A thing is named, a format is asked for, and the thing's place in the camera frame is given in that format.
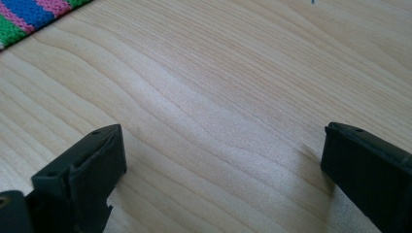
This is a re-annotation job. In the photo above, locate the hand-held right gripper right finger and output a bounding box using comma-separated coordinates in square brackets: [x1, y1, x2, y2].
[320, 121, 412, 233]

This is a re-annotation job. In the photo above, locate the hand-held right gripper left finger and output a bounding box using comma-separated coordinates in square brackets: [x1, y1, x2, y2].
[25, 123, 127, 233]

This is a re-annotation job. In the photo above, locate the striped knitted cloth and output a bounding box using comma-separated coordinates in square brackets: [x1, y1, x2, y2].
[0, 0, 95, 50]

